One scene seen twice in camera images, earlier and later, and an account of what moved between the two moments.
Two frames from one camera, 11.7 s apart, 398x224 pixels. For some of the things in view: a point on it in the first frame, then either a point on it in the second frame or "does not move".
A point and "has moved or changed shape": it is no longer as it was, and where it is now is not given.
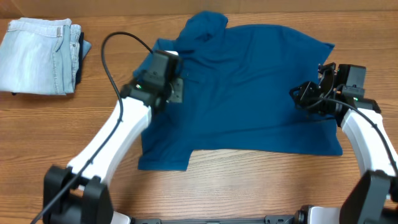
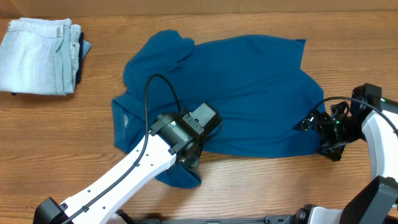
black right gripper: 308,94 → 315,125
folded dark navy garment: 84,48 does not move
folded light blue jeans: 40,56 does not move
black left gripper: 175,90 → 193,152
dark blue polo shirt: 237,96 has moved or changed shape
